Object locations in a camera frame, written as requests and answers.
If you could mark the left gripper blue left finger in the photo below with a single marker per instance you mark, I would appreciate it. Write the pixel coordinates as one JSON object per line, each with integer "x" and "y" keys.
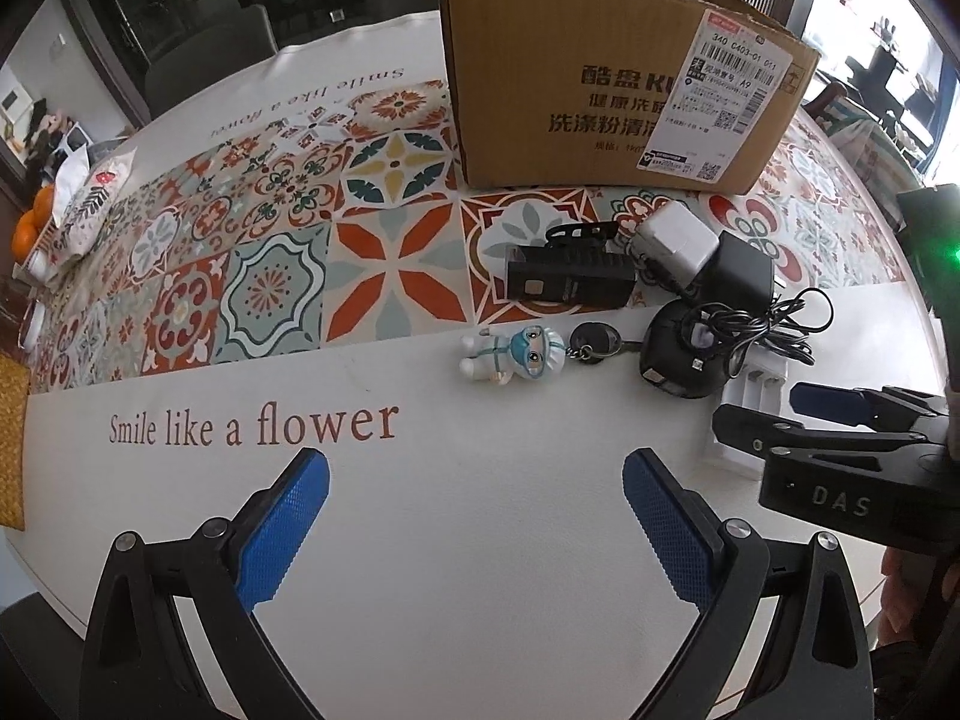
{"x": 137, "y": 661}

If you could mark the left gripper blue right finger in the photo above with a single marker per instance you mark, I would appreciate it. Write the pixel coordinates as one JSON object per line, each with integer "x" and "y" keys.
{"x": 814, "y": 662}

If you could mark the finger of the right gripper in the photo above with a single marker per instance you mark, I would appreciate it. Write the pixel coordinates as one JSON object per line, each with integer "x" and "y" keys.
{"x": 866, "y": 434}
{"x": 847, "y": 404}

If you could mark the white battery charger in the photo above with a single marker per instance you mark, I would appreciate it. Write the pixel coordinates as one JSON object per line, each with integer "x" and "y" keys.
{"x": 754, "y": 404}

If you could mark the black power adapter with cable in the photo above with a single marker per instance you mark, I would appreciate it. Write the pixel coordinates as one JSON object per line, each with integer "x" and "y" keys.
{"x": 737, "y": 308}

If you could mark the white cube power adapter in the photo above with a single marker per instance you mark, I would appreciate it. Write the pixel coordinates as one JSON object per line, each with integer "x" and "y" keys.
{"x": 677, "y": 241}

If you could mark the small astronaut figurine keychain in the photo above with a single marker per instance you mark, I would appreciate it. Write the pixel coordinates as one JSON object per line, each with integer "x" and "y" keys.
{"x": 537, "y": 353}

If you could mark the person right hand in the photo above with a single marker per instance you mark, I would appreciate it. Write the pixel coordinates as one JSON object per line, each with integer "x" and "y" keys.
{"x": 899, "y": 602}

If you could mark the black bike light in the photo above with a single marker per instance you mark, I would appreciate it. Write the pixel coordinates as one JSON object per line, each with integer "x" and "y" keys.
{"x": 572, "y": 267}

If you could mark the striped cushioned chair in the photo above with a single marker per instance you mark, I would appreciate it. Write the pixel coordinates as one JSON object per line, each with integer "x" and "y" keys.
{"x": 862, "y": 140}

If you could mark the woven yellow tissue box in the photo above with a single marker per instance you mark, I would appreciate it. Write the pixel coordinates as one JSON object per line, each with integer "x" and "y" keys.
{"x": 14, "y": 394}

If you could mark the small round jar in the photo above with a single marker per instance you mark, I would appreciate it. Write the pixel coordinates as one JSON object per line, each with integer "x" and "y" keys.
{"x": 31, "y": 326}

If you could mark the brown cardboard box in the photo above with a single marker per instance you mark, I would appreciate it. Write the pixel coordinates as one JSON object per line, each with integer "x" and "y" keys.
{"x": 691, "y": 94}

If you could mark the patterned tile table mat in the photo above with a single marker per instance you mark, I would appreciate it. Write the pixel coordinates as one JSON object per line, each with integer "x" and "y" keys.
{"x": 350, "y": 223}

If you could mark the white snack bag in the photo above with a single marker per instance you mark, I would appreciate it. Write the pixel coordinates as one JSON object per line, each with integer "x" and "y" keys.
{"x": 89, "y": 209}

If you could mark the dark dining chair left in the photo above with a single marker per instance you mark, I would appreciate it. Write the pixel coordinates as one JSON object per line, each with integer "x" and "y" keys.
{"x": 238, "y": 40}

